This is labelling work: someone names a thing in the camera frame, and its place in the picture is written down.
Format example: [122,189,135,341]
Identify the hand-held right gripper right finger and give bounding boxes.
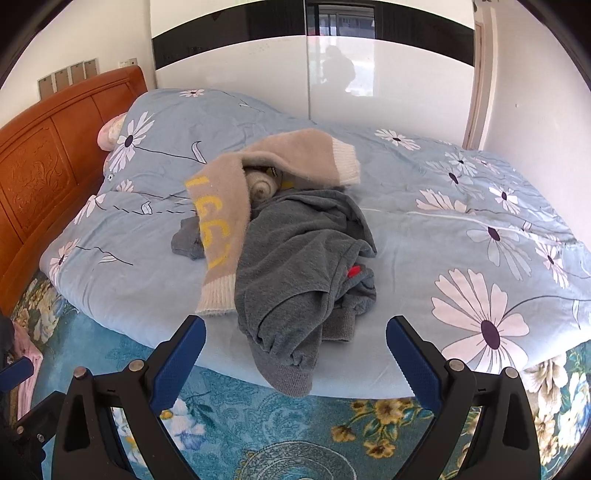
[386,315,541,480]

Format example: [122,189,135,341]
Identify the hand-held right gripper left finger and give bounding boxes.
[51,315,207,480]

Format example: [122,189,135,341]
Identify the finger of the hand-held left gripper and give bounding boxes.
[0,356,35,393]

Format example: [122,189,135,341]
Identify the grey pants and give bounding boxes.
[171,189,379,400]

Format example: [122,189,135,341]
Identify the pink printed cloth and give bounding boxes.
[11,320,44,421]

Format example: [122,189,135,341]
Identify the blue floral quilt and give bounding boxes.
[39,88,591,398]

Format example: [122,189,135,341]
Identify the teal floral blanket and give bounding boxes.
[9,272,591,480]

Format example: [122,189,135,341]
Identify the beige sweater yellow print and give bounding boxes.
[185,128,362,317]

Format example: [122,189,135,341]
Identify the cream rolled cloth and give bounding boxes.
[244,168,280,204]

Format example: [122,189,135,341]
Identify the orange wooden headboard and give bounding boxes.
[0,65,148,315]

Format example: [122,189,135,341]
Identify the pink pillow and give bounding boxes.
[97,113,127,151]

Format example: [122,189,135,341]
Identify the glossy white black wardrobe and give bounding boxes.
[150,0,490,153]

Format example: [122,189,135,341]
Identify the wooden door frame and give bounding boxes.
[464,9,497,151]

